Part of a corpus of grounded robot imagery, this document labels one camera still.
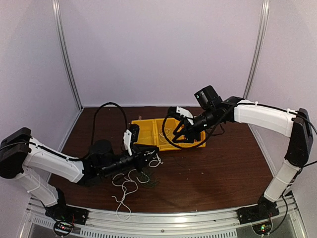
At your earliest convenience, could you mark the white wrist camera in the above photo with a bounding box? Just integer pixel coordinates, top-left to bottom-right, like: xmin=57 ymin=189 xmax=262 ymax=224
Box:
xmin=123 ymin=124 xmax=140 ymax=156
xmin=167 ymin=106 xmax=194 ymax=125

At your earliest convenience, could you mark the yellow bin left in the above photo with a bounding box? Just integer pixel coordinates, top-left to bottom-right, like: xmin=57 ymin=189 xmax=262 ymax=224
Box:
xmin=131 ymin=119 xmax=158 ymax=146

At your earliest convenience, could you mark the circuit board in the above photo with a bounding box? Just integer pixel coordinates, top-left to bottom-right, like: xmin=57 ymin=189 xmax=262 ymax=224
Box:
xmin=252 ymin=222 xmax=272 ymax=236
xmin=53 ymin=221 xmax=75 ymax=236

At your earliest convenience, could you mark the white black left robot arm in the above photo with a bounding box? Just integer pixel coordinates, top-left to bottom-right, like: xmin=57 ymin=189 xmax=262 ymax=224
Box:
xmin=0 ymin=127 xmax=159 ymax=220

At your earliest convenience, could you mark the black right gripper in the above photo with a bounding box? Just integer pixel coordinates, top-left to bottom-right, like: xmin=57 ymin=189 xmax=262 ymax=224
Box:
xmin=173 ymin=107 xmax=218 ymax=143

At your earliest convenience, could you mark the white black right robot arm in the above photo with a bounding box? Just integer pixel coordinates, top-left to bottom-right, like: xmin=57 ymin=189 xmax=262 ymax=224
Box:
xmin=167 ymin=85 xmax=314 ymax=221

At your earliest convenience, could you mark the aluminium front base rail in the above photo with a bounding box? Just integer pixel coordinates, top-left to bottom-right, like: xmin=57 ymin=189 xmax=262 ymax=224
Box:
xmin=17 ymin=195 xmax=308 ymax=238

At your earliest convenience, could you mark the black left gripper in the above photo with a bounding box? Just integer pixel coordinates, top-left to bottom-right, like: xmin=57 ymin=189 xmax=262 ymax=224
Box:
xmin=102 ymin=144 xmax=159 ymax=178

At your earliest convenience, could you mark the right circuit board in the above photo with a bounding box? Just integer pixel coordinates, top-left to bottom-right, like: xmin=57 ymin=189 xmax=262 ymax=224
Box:
xmin=252 ymin=222 xmax=272 ymax=236

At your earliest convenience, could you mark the aluminium right corner post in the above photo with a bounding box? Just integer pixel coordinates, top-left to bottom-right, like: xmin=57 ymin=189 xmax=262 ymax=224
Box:
xmin=240 ymin=0 xmax=270 ymax=107

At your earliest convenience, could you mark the left circuit board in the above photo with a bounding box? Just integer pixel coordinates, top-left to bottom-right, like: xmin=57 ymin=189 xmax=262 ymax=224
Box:
xmin=53 ymin=221 xmax=75 ymax=236

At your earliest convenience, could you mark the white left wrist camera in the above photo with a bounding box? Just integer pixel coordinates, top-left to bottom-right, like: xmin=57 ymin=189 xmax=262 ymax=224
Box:
xmin=123 ymin=124 xmax=140 ymax=156

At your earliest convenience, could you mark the aluminium left corner post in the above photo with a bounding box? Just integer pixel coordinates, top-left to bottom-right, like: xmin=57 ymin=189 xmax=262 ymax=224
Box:
xmin=52 ymin=0 xmax=83 ymax=110

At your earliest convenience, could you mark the yellow bin right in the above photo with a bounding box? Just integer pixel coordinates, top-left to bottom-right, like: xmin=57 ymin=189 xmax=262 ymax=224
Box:
xmin=180 ymin=131 xmax=206 ymax=148

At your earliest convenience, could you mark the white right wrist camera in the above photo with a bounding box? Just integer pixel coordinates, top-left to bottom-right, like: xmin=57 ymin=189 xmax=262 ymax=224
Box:
xmin=167 ymin=106 xmax=194 ymax=125

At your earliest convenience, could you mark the yellow bin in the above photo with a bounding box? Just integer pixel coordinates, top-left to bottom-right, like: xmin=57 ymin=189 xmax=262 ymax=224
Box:
xmin=155 ymin=118 xmax=179 ymax=151
xmin=180 ymin=131 xmax=206 ymax=148
xmin=131 ymin=119 xmax=158 ymax=146

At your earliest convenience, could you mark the green cable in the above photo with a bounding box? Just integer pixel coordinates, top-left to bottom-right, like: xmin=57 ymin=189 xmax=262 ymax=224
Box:
xmin=136 ymin=158 xmax=191 ymax=189

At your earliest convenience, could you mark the yellow bin middle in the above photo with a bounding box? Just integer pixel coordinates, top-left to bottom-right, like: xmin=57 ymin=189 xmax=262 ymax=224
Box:
xmin=155 ymin=118 xmax=179 ymax=151

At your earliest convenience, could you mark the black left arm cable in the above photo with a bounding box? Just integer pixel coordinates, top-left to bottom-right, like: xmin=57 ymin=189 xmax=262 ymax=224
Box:
xmin=49 ymin=102 xmax=128 ymax=162

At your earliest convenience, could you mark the aluminium corner post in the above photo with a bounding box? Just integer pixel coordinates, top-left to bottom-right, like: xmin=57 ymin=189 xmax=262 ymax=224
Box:
xmin=240 ymin=0 xmax=270 ymax=107
xmin=52 ymin=0 xmax=83 ymax=110

